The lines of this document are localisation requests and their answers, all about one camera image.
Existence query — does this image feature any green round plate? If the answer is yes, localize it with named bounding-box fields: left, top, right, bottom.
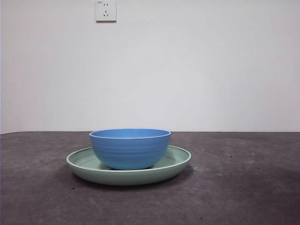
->
left=66, top=144, right=192, bottom=187

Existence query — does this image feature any blue ribbed bowl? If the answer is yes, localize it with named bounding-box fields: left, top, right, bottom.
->
left=89, top=127, right=172, bottom=171

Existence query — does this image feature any white wall power socket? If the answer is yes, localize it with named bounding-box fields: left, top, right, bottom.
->
left=95, top=0, right=117, bottom=23

